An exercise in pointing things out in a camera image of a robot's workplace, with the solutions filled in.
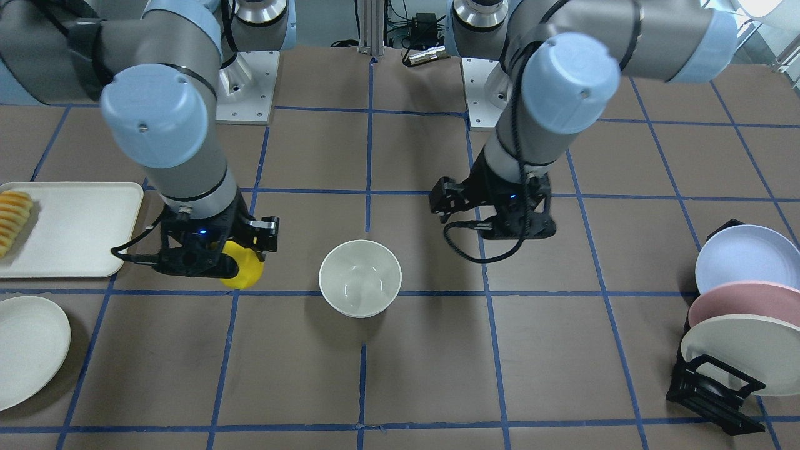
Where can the cream plate in rack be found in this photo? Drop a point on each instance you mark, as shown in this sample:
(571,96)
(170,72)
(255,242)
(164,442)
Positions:
(764,348)

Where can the light blue plate in rack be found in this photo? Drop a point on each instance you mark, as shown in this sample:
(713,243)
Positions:
(747,252)

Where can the cream rectangular tray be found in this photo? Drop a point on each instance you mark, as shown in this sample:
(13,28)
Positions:
(72,228)

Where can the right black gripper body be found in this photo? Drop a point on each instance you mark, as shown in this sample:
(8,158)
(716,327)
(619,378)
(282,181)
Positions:
(263,230)

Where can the aluminium frame post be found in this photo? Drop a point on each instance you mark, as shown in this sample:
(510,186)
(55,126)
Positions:
(371,23)

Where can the yellow lemon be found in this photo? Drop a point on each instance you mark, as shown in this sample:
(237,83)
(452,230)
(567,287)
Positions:
(250,268)

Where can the sliced bread loaf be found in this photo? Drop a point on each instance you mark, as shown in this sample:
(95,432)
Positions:
(16,207)

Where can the white ceramic bowl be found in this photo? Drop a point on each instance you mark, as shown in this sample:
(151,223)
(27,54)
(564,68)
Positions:
(360,278)

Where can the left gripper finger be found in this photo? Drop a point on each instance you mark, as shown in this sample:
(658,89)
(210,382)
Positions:
(446,198)

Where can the pink plate in rack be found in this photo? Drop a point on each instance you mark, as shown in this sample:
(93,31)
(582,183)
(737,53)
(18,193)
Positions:
(776,301)

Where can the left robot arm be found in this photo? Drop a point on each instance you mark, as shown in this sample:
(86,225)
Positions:
(564,61)

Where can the cream round plate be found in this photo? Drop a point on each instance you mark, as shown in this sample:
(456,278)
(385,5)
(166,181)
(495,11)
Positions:
(35,340)

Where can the black dish rack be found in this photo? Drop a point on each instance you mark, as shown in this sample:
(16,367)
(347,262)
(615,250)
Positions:
(712,400)

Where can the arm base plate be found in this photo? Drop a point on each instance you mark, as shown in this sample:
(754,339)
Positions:
(246,88)
(482,111)

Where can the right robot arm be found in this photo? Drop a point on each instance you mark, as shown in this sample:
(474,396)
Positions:
(152,68)

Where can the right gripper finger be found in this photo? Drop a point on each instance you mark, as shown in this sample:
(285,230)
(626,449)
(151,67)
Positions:
(263,236)
(197,262)

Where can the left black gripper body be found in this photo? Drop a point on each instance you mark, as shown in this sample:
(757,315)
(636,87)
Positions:
(480,195)

